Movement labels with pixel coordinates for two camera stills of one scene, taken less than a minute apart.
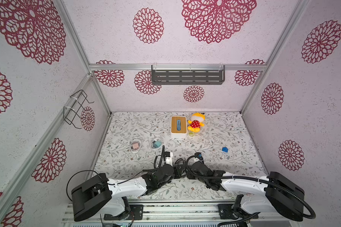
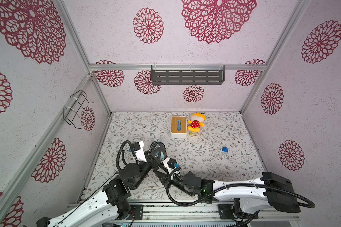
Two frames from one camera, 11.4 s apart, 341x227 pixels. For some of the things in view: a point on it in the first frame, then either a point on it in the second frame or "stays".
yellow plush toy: [195, 121] stays
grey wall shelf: [187, 74] stays
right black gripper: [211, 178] to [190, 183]
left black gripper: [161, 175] to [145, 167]
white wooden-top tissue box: [178, 126] stays
